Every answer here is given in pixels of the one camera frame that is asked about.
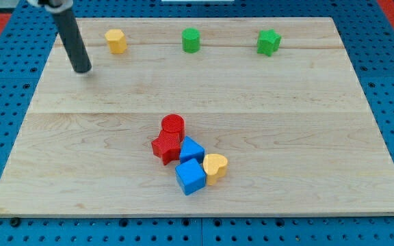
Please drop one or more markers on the light wooden board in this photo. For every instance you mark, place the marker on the light wooden board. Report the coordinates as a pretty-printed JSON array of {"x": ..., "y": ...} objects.
[{"x": 296, "y": 127}]

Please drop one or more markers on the blue cube block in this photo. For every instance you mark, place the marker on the blue cube block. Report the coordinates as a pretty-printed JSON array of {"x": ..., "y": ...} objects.
[{"x": 190, "y": 176}]

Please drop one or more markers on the green cylinder block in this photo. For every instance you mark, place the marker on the green cylinder block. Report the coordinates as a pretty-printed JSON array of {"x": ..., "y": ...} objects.
[{"x": 190, "y": 40}]

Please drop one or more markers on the red star block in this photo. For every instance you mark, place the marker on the red star block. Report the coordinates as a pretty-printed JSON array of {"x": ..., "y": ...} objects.
[{"x": 167, "y": 146}]

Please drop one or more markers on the red cylinder block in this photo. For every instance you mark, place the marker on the red cylinder block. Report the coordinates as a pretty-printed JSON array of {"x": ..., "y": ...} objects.
[{"x": 174, "y": 123}]

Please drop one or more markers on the yellow hexagon block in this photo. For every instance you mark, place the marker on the yellow hexagon block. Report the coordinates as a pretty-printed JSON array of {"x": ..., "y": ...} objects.
[{"x": 116, "y": 41}]

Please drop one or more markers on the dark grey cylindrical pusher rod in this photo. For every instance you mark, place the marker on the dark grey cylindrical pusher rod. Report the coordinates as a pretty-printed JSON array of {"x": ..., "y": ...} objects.
[{"x": 70, "y": 35}]

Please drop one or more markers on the yellow heart block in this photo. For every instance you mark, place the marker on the yellow heart block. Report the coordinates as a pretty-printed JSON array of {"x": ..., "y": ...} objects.
[{"x": 215, "y": 167}]

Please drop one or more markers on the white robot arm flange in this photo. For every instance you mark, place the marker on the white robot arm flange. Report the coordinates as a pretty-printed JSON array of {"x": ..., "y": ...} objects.
[{"x": 52, "y": 6}]

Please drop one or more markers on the green star block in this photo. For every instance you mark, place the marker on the green star block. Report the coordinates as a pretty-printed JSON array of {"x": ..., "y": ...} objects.
[{"x": 268, "y": 42}]

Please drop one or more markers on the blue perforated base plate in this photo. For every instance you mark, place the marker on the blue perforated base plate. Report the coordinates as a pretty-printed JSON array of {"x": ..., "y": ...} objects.
[{"x": 26, "y": 37}]

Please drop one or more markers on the blue triangle block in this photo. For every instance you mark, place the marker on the blue triangle block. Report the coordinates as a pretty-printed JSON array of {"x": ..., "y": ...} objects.
[{"x": 191, "y": 149}]

